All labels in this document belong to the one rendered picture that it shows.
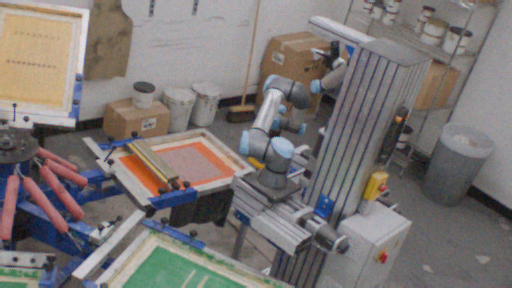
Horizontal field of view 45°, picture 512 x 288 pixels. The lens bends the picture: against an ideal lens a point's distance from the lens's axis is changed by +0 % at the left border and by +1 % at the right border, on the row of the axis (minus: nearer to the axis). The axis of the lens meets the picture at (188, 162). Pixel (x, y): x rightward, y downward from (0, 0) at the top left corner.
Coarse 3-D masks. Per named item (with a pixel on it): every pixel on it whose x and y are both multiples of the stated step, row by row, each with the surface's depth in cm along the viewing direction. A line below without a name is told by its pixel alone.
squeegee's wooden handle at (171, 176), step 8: (136, 144) 351; (144, 144) 352; (144, 152) 346; (152, 152) 346; (152, 160) 340; (160, 160) 340; (160, 168) 334; (168, 168) 335; (168, 176) 329; (176, 176) 330
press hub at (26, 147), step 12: (0, 132) 289; (12, 132) 291; (0, 144) 278; (12, 144) 280; (24, 144) 283; (36, 144) 286; (0, 156) 272; (12, 156) 274; (24, 156) 275; (0, 168) 282; (12, 168) 284; (0, 180) 284; (0, 192) 286; (24, 192) 295; (0, 204) 286; (36, 204) 296; (24, 216) 287; (12, 228) 294; (24, 228) 295; (12, 240) 288; (0, 264) 311
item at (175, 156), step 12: (192, 144) 383; (204, 144) 385; (132, 156) 358; (168, 156) 365; (180, 156) 368; (192, 156) 370; (204, 156) 373; (216, 156) 375; (132, 168) 347; (144, 168) 350
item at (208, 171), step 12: (180, 168) 356; (192, 168) 359; (204, 168) 361; (216, 168) 363; (228, 168) 366; (144, 180) 339; (156, 180) 341; (180, 180) 346; (192, 180) 348; (204, 180) 350; (216, 180) 353; (156, 192) 331
